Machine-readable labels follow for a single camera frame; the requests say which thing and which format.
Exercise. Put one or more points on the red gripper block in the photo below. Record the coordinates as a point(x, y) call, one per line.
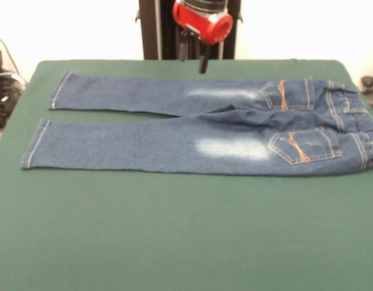
point(201, 22)

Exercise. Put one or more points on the blue denim jeans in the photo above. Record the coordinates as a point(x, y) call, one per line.
point(174, 145)

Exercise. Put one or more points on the dark green table cloth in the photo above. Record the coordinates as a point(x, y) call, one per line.
point(186, 227)

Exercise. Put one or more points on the grey chair base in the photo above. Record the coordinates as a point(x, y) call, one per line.
point(368, 81)

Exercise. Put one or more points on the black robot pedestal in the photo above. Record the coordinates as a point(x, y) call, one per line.
point(153, 30)

